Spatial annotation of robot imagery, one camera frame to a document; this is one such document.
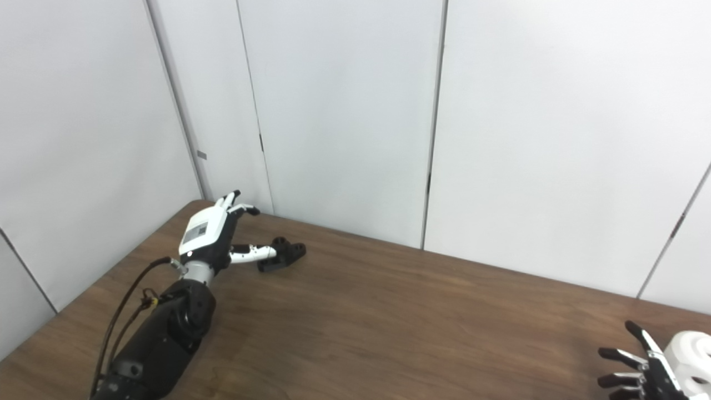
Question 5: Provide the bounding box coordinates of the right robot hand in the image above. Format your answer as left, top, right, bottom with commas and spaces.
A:
597, 321, 690, 400

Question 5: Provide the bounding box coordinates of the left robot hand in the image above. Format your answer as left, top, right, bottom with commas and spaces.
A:
179, 190, 277, 273

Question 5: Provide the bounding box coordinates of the round white piece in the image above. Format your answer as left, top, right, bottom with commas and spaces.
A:
664, 331, 711, 400

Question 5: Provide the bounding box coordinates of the black flanged holder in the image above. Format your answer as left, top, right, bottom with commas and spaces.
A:
257, 237, 307, 273

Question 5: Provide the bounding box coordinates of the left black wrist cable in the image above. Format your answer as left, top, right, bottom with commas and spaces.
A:
89, 257, 188, 400

